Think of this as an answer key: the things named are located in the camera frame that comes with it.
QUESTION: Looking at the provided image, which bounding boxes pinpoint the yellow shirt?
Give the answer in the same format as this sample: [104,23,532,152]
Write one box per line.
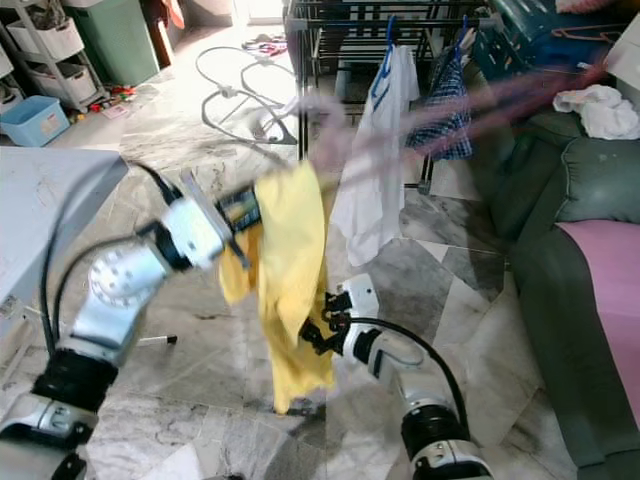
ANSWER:
[218,160,336,416]

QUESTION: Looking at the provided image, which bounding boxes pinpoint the pink plastic hanger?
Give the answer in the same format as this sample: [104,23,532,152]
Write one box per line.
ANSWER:
[300,65,611,191]

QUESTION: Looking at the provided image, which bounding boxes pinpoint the blue plastic hanger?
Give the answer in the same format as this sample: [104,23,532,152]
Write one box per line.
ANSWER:
[455,12,473,51]
[380,15,401,81]

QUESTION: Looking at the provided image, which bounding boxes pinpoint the black metal drying rack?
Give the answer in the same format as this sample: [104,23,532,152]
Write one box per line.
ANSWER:
[285,0,501,196]

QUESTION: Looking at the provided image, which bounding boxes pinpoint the pink slippers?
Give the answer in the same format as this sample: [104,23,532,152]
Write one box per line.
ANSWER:
[240,35,286,56]

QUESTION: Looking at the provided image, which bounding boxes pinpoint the small colourful toys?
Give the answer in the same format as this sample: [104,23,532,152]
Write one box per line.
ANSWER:
[78,85,141,113]

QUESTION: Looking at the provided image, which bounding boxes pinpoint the white folding table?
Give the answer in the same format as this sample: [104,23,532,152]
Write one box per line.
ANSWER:
[0,148,129,321]

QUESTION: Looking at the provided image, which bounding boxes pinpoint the white shirt blue trim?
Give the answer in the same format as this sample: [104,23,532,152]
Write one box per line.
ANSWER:
[332,45,421,266]

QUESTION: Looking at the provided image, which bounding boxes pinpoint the dark green sofa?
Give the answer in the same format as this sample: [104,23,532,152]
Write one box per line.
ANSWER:
[460,60,640,480]

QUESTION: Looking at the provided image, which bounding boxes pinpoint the green laundry hamper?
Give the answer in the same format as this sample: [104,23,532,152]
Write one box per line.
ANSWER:
[82,0,156,89]

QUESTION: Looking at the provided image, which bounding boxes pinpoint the light blue plastic bin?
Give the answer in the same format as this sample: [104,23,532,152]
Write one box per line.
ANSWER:
[0,95,73,148]

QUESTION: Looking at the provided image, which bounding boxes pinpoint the blue plaid shirt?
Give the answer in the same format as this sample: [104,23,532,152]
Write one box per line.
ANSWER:
[405,50,473,161]

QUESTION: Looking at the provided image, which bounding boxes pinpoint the white drawer tower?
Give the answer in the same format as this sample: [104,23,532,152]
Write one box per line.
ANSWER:
[5,0,106,111]

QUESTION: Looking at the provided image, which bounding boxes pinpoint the pink cushion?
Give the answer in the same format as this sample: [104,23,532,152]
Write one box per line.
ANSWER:
[555,220,640,421]

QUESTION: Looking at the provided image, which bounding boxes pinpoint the white crumpled cloth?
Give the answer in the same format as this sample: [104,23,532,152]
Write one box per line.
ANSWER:
[553,85,640,141]

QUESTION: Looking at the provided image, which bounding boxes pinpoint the blue plastic storage box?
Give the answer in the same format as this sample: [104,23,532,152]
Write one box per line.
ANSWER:
[490,0,631,73]

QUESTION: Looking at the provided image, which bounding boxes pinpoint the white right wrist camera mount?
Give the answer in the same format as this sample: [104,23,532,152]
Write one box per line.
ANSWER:
[340,275,381,361]

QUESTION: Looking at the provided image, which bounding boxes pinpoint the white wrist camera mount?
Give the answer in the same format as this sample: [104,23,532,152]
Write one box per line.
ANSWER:
[340,275,381,361]
[160,180,246,271]

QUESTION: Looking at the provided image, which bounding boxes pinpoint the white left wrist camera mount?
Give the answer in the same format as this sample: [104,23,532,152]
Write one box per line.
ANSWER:
[160,180,246,271]

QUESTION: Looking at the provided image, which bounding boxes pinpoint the white wire bouncer frame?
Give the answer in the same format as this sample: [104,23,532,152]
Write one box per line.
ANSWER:
[195,45,296,146]

